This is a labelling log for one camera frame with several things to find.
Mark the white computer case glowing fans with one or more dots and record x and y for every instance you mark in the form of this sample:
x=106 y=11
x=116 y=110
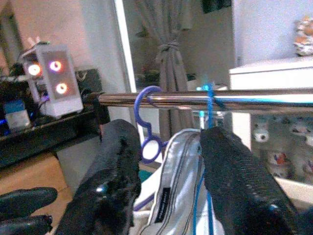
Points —
x=66 y=105

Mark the blue plastic hanger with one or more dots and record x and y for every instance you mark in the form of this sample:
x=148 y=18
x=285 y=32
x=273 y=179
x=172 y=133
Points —
x=209 y=110

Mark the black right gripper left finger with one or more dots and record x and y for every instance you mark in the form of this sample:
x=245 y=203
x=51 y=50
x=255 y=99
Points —
x=110 y=171

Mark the teal floor mat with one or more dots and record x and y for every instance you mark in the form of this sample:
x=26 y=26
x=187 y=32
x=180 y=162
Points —
x=146 y=176

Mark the blue white box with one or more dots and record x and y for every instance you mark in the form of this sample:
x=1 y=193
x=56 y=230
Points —
x=17 y=117

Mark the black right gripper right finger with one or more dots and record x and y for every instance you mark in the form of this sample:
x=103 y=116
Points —
x=234 y=176

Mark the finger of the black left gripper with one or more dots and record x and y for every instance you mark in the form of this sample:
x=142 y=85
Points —
x=22 y=227
x=24 y=200

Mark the grey tied curtain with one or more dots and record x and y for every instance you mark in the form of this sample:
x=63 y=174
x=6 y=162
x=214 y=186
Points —
x=171 y=73

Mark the black desk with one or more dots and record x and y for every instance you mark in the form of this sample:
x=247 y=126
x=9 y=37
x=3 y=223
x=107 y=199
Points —
x=36 y=144

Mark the white glass-door cabinet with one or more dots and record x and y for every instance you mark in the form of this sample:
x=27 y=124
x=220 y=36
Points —
x=269 y=76

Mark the purple plastic hanger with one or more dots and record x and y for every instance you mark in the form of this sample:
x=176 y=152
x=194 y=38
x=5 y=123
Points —
x=137 y=107

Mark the white jeans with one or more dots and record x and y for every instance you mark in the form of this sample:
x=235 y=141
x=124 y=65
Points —
x=176 y=171

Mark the brown white ornament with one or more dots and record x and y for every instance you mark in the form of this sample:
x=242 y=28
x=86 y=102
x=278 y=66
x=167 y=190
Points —
x=304 y=36

